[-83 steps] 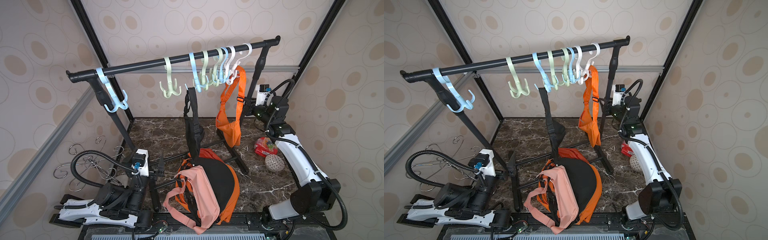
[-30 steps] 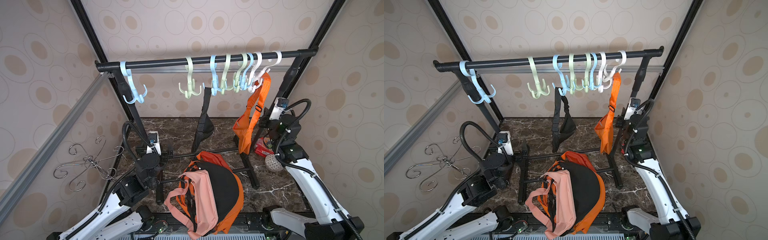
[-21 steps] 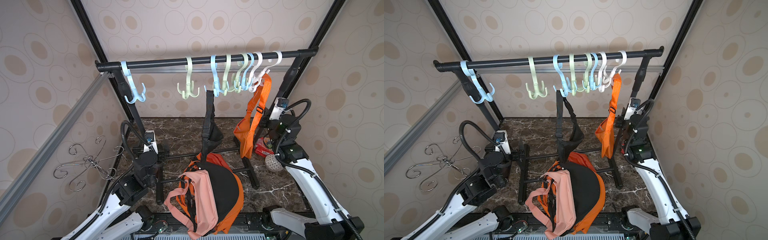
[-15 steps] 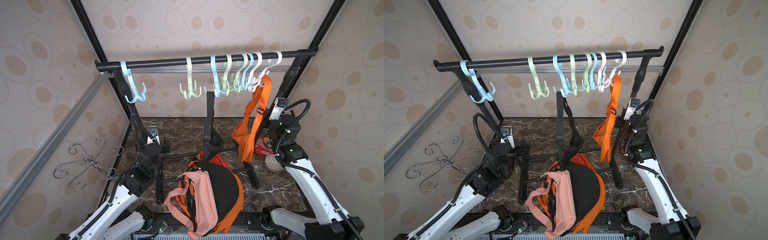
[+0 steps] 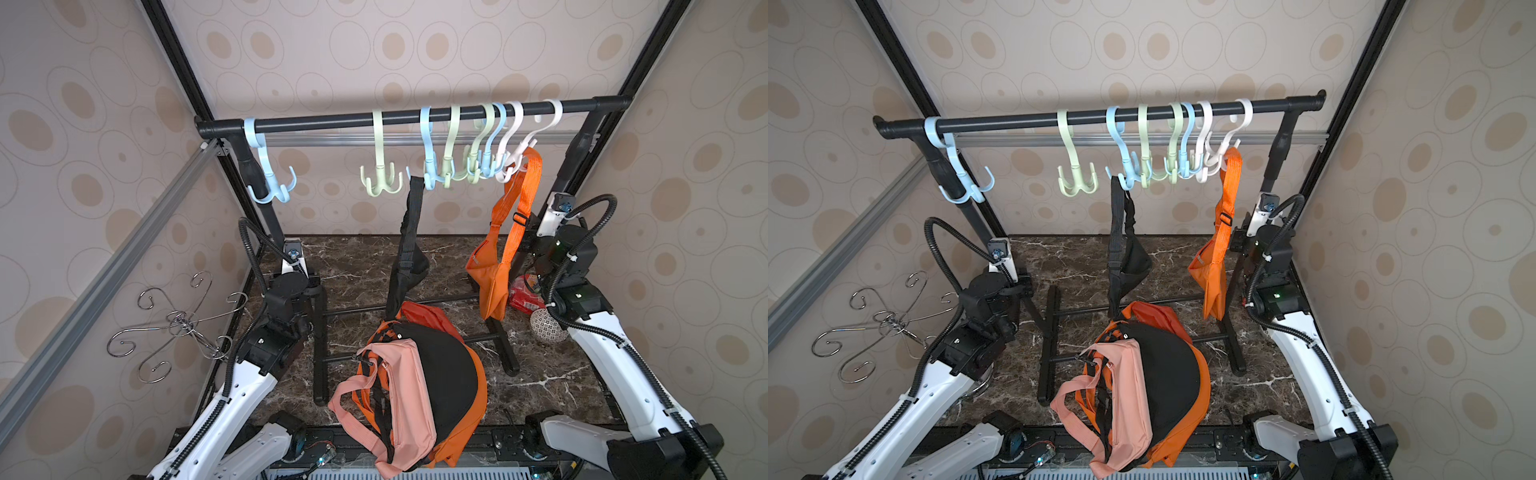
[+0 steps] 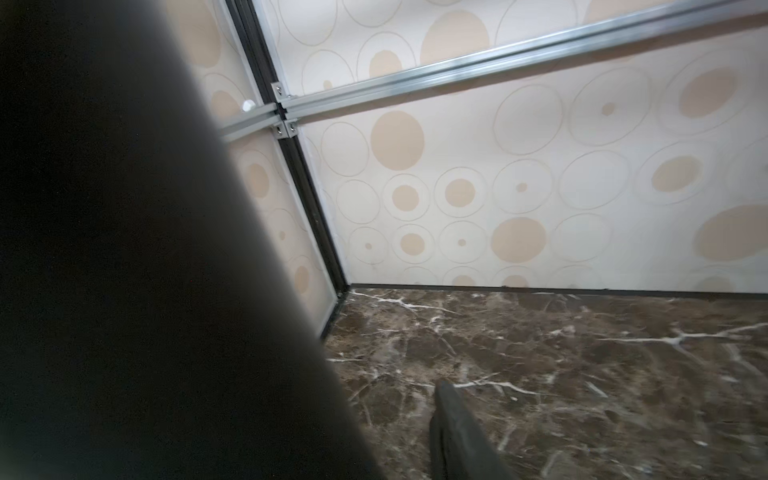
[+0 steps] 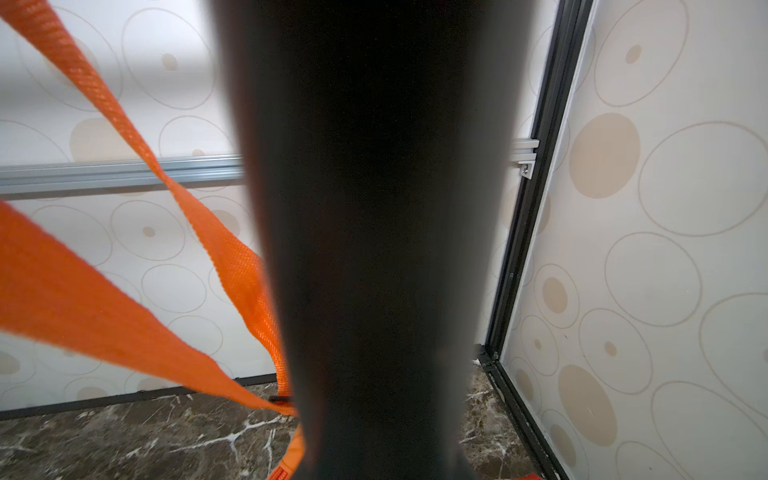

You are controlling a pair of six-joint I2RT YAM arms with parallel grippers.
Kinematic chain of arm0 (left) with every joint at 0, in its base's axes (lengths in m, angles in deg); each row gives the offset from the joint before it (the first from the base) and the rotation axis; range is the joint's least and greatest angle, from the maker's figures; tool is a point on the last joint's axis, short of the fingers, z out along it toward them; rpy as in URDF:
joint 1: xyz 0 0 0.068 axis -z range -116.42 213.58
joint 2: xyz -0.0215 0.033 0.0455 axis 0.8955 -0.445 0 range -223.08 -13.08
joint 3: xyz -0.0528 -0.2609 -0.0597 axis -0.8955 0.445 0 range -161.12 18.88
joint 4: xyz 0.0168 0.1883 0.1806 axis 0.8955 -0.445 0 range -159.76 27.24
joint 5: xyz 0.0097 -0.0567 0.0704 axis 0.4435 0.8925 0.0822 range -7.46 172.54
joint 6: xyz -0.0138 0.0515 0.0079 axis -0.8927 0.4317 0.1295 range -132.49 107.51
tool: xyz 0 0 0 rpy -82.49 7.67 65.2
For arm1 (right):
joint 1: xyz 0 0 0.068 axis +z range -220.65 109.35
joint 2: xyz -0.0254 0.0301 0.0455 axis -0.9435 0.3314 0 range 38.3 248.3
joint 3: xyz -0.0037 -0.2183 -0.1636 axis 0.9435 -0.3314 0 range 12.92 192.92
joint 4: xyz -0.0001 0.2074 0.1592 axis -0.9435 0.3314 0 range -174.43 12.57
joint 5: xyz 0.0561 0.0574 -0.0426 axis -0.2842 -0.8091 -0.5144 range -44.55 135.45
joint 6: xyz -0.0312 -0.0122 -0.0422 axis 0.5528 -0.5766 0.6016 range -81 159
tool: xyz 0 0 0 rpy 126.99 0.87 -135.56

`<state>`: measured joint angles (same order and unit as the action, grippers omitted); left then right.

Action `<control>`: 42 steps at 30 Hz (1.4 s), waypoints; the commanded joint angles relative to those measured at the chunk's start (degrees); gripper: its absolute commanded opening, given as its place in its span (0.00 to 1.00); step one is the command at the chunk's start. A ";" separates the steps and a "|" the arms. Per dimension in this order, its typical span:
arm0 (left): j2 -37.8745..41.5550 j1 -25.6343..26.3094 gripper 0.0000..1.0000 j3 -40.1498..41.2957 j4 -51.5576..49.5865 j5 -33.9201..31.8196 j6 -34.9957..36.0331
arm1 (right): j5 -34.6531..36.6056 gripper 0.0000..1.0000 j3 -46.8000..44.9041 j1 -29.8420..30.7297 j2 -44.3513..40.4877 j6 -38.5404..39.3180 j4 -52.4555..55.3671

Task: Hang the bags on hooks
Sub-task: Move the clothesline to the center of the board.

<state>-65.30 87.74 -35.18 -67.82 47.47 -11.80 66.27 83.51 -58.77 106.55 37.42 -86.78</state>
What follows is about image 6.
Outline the black corner frame post left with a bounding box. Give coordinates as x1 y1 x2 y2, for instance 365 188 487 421
226 0 349 298

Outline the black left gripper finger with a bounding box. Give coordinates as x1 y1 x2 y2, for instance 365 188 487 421
429 380 516 480

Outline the dark grey clothes rack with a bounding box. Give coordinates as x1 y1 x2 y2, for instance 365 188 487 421
1 1 382 479

